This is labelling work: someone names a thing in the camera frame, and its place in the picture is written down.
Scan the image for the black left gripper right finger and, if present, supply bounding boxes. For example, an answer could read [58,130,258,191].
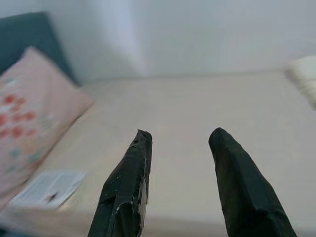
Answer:
[208,127,298,237]

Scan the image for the white printed booklet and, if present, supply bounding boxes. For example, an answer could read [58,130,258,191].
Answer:
[9,171,87,209]

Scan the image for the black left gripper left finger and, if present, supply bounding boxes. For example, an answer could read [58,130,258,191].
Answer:
[87,129,153,237]

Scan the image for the cream bed mattress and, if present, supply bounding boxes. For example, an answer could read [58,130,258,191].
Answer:
[0,71,316,237]

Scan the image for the pink spotted pillow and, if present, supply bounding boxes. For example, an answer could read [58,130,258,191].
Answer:
[0,46,96,210]

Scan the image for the blue padded headboard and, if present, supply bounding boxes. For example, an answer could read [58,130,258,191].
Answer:
[0,11,81,87]

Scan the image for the cream cartoon print quilt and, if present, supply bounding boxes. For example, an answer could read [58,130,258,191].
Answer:
[283,56,316,111]

